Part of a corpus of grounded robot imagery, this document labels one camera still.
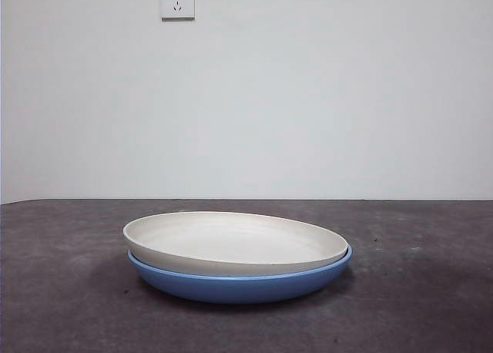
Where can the white round plate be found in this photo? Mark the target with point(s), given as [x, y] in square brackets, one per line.
[231, 241]

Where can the white wall power socket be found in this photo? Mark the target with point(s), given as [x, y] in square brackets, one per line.
[178, 2]

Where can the blue round plate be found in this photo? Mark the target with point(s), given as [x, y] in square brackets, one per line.
[231, 290]

